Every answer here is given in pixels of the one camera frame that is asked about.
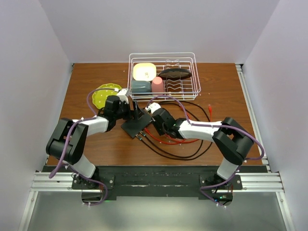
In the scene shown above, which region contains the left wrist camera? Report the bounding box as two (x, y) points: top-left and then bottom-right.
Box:
(117, 88), (130, 104)

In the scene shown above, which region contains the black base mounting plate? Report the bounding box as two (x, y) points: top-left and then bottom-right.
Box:
(72, 165), (268, 202)

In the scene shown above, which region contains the purple cable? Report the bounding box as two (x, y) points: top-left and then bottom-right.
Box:
(49, 88), (118, 206)
(148, 95), (265, 206)

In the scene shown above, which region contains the white wire dish rack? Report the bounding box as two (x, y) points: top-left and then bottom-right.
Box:
(127, 52), (201, 102)

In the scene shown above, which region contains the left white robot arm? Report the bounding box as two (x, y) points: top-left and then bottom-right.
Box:
(46, 95), (151, 189)

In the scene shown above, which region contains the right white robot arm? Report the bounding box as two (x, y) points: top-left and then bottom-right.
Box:
(146, 106), (254, 189)

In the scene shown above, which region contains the grey-blue cup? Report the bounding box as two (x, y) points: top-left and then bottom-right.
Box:
(130, 80), (152, 93)

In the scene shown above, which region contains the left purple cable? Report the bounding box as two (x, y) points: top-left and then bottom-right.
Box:
(49, 88), (118, 206)

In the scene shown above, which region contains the red ethernet cable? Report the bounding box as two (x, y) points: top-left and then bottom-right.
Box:
(143, 104), (214, 146)

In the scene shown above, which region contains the yellow square bowl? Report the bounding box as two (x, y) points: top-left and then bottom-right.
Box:
(132, 63), (156, 81)

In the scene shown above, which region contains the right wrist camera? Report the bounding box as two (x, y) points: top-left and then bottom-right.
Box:
(145, 103), (161, 114)

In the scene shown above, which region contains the dark brown oval plate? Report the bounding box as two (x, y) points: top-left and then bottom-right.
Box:
(158, 68), (192, 80)

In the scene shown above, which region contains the green scalloped plate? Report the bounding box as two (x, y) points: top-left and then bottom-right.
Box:
(92, 83), (122, 109)

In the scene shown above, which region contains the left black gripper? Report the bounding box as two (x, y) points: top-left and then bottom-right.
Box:
(114, 100), (143, 120)

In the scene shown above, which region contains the pink plastic cup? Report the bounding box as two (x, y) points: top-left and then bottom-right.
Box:
(151, 77), (165, 95)

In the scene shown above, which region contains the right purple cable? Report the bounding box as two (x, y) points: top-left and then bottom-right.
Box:
(148, 95), (265, 206)

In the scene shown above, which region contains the black ethernet cable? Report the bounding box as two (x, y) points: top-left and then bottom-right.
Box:
(136, 136), (214, 161)
(141, 100), (210, 159)

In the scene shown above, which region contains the black network switch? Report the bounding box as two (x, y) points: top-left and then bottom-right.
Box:
(121, 113), (152, 139)

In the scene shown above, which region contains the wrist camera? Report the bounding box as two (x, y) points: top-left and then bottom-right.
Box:
(117, 88), (130, 104)
(145, 103), (161, 114)

